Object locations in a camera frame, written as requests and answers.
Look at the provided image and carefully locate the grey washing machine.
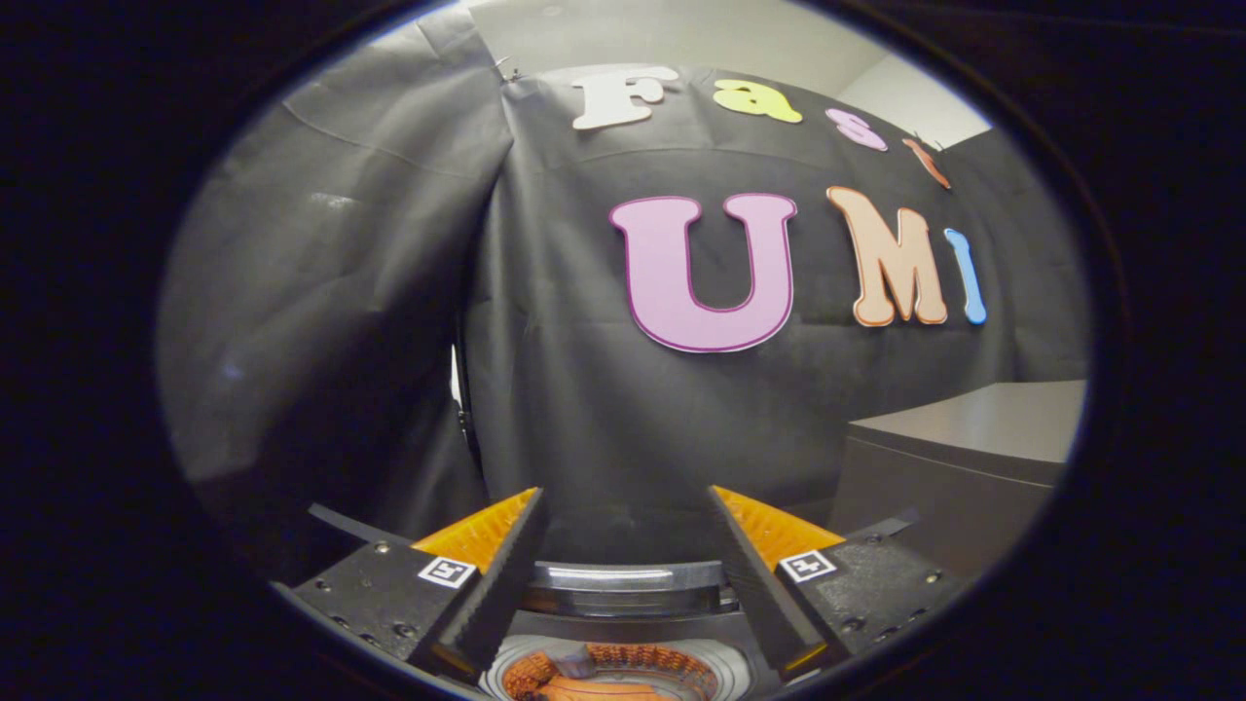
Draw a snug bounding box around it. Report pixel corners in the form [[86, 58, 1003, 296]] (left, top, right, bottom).
[[482, 609, 780, 701]]

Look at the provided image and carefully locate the grey white cabinet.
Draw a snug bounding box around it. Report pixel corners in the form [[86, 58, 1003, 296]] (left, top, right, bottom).
[[829, 380, 1087, 580]]

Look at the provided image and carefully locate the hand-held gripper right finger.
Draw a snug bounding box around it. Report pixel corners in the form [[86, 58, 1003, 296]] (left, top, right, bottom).
[[704, 484, 967, 681]]

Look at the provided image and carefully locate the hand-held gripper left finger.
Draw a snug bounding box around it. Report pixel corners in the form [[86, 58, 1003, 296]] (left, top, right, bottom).
[[275, 487, 547, 684]]

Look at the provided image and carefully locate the black backdrop cloth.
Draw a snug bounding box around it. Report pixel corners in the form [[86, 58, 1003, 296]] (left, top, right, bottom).
[[156, 5, 1091, 585]]

